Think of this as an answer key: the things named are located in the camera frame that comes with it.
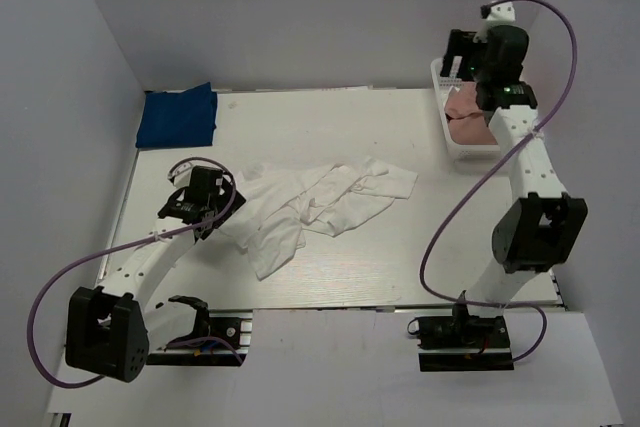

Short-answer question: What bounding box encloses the pink t-shirt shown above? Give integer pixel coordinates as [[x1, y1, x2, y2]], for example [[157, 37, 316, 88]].
[[444, 82, 497, 146]]

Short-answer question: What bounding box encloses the white printed t-shirt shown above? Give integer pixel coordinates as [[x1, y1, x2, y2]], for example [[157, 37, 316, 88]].
[[221, 157, 418, 281]]

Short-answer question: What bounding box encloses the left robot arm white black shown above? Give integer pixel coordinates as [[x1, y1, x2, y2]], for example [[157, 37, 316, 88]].
[[65, 166, 245, 382]]

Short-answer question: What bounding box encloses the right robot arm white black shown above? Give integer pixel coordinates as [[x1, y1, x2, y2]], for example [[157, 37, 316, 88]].
[[441, 25, 588, 346]]

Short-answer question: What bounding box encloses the white plastic mesh basket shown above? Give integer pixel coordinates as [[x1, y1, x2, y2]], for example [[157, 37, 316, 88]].
[[431, 58, 500, 162]]

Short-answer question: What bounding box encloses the folded blue t-shirt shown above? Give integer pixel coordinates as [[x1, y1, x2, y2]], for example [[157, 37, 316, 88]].
[[135, 82, 218, 150]]

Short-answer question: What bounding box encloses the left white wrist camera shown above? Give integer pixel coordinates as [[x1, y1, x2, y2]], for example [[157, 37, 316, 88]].
[[167, 161, 195, 189]]

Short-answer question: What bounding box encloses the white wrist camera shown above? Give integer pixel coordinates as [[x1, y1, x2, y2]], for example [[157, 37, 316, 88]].
[[167, 161, 195, 189], [473, 2, 516, 43]]

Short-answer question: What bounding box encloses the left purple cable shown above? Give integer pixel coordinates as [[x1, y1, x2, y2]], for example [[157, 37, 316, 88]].
[[25, 156, 239, 388]]

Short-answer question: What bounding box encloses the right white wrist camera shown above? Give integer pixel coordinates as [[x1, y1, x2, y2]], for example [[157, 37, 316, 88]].
[[473, 2, 516, 43]]

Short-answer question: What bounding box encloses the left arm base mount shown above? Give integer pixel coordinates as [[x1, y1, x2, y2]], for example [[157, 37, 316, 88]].
[[147, 311, 253, 367]]

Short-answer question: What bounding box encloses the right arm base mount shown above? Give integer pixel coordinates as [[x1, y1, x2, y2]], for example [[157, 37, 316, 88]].
[[407, 315, 514, 373]]

